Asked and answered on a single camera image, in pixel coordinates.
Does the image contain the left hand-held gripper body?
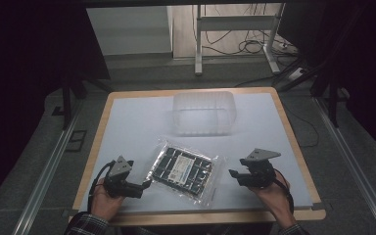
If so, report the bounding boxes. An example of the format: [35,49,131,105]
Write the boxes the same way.
[103,155,144,200]

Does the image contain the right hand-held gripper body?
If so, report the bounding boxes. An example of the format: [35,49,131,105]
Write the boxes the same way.
[237,148,282,189]

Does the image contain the clear bag of black parts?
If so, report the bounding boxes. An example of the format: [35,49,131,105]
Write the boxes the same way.
[144,137,228,209]

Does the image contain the clear plastic container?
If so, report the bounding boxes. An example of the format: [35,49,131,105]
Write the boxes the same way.
[171,90,238,137]

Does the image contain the person's left hand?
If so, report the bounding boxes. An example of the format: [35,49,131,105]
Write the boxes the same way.
[90,177,126,222]

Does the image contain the person's right hand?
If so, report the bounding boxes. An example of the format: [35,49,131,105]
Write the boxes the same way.
[250,171,294,230]

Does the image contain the white table mat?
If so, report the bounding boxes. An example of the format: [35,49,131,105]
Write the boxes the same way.
[78,92,314,213]

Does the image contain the person's left plaid sleeve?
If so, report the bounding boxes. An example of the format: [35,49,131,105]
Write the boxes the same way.
[63,211,110,235]

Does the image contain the person's plaid sleeve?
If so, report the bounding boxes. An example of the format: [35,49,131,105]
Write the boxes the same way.
[63,211,110,235]
[277,222,311,235]

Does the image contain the black floor socket plate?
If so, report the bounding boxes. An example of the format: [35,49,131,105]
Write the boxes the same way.
[65,129,88,153]

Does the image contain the person's right plaid sleeve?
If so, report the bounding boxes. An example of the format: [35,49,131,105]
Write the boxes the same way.
[277,222,311,235]

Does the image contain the black tripod stand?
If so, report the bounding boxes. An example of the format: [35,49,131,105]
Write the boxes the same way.
[271,55,352,128]
[61,75,114,130]

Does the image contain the white power strip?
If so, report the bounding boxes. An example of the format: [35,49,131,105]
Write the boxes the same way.
[287,67,306,82]

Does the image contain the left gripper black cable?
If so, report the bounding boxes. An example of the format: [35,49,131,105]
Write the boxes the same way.
[87,160,117,213]

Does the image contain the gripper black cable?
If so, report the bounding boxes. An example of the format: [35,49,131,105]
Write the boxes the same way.
[272,167,296,214]
[87,160,117,213]

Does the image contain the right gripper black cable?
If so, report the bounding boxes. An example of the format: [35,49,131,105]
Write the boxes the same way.
[272,167,296,214]

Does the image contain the aluminium floor rail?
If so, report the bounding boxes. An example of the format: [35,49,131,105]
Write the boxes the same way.
[312,97,376,235]
[11,99,83,235]

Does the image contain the black floor cables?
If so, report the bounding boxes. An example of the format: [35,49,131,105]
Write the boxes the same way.
[191,3,303,88]

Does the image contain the white metal desk frame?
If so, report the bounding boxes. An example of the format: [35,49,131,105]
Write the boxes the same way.
[194,3,286,76]

